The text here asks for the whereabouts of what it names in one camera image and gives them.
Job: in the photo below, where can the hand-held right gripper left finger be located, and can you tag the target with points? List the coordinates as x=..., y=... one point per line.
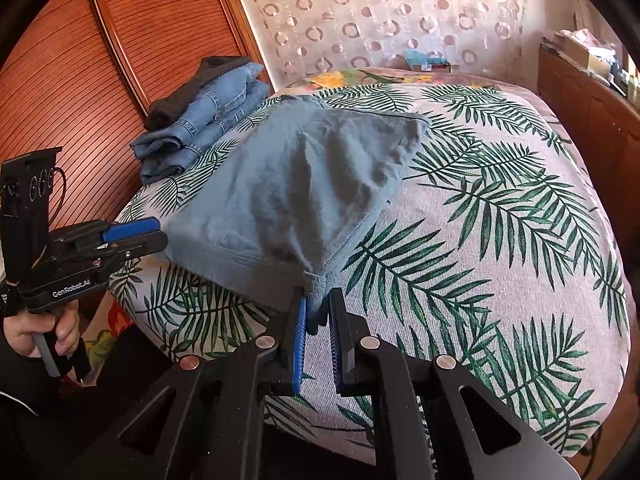
x=300, y=340

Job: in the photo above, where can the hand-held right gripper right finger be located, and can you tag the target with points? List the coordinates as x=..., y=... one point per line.
x=336, y=345

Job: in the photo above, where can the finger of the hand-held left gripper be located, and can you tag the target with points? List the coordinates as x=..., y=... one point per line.
x=145, y=245
x=130, y=230

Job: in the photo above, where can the grey-blue denim short pants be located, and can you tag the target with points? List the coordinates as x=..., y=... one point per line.
x=300, y=185

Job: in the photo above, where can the person's left forearm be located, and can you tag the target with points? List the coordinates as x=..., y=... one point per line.
x=15, y=380

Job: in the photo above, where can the folded black pants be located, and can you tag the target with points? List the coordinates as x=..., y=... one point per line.
x=170, y=110

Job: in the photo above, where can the person's left hand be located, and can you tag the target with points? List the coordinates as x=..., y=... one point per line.
x=17, y=335

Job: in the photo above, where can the folded blue jeans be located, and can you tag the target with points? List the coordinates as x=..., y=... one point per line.
x=200, y=145
x=225, y=95

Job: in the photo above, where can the wooden slatted wardrobe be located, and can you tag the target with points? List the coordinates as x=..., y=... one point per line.
x=75, y=85

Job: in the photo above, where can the leaf print bed sheet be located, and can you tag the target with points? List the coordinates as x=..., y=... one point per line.
x=475, y=210

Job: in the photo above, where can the cardboard box with blue cloth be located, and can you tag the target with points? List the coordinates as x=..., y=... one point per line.
x=425, y=62

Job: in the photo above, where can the circle pattern curtain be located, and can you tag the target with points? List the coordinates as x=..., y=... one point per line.
x=375, y=10

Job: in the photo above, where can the wooden sideboard cabinet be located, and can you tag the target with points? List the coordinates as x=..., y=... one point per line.
x=590, y=125

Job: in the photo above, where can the open cardboard box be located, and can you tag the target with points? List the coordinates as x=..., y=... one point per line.
x=582, y=57

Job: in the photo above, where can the pink printed paper pile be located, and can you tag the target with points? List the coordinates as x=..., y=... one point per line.
x=582, y=36

